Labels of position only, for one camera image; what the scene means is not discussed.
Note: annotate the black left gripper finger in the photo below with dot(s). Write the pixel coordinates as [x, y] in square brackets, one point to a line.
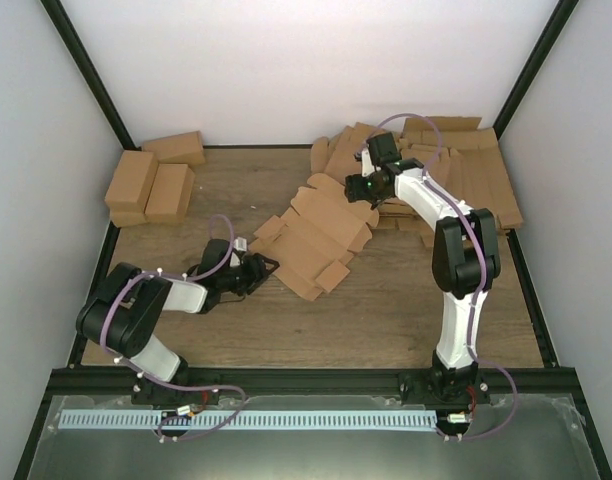
[265, 265]
[237, 296]

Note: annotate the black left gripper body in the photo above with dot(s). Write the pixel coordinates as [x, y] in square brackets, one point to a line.
[237, 281]

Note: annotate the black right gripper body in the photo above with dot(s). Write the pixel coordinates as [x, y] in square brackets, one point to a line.
[367, 192]

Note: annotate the brown cardboard box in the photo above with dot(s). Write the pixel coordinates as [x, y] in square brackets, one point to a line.
[316, 237]

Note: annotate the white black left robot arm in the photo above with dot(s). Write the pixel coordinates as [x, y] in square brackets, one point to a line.
[121, 315]

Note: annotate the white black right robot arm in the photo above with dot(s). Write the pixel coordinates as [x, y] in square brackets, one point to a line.
[465, 254]

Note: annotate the folded cardboard box middle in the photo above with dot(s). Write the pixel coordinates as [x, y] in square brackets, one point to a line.
[170, 194]

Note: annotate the folded cardboard box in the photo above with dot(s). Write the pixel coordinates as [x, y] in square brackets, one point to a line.
[186, 148]
[170, 194]
[132, 182]

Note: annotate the folded cardboard box left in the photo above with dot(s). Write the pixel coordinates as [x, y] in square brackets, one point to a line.
[132, 182]

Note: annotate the folded cardboard box back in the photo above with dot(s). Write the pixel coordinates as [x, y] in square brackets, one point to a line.
[186, 148]

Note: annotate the stack of flat cardboard blanks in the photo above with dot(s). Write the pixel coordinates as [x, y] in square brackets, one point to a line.
[465, 160]

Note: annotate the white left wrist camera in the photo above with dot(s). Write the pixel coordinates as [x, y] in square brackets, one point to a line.
[240, 244]

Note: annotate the light blue slotted cable duct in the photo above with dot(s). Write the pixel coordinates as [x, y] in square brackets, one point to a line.
[408, 420]

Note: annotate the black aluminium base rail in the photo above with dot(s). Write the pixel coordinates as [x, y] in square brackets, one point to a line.
[411, 386]

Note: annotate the black right frame post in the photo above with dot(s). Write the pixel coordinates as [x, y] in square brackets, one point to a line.
[547, 39]

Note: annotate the black frame post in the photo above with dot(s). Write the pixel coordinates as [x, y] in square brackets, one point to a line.
[73, 43]
[547, 39]

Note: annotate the black left frame post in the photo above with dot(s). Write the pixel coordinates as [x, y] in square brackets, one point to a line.
[73, 43]

